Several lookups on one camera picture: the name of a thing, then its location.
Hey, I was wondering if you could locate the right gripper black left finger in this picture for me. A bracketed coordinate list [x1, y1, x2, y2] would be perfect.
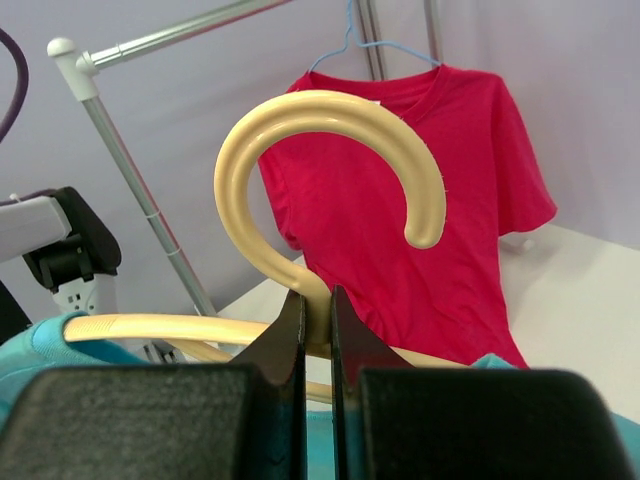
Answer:
[1, 293, 306, 479]

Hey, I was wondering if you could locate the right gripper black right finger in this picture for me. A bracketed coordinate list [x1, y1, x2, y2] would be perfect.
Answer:
[331, 287, 635, 479]

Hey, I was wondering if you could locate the beige plastic hanger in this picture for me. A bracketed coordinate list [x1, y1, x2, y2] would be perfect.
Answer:
[63, 89, 447, 402]

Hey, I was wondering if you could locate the teal t shirt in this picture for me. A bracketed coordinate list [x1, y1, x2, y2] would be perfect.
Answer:
[1, 316, 639, 479]

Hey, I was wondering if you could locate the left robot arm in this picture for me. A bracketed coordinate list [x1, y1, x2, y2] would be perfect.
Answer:
[1, 186, 122, 315]

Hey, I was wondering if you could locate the red t shirt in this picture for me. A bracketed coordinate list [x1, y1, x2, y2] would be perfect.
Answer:
[257, 63, 559, 370]

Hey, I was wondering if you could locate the grey clothes rack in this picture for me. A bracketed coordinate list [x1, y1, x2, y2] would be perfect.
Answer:
[51, 1, 438, 321]

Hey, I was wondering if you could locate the blue wire hanger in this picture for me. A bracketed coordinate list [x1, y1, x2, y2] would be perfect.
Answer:
[308, 0, 442, 81]

